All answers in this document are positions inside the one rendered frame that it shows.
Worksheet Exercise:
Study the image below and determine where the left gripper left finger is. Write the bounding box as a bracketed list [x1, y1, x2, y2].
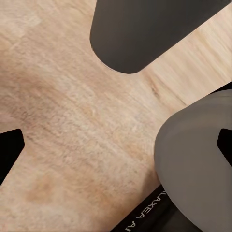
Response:
[0, 129, 25, 185]

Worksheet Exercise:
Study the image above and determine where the trash can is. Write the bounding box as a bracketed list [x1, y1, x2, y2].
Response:
[89, 0, 232, 74]

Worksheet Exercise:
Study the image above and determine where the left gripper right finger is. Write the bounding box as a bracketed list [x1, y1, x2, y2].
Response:
[217, 129, 232, 166]

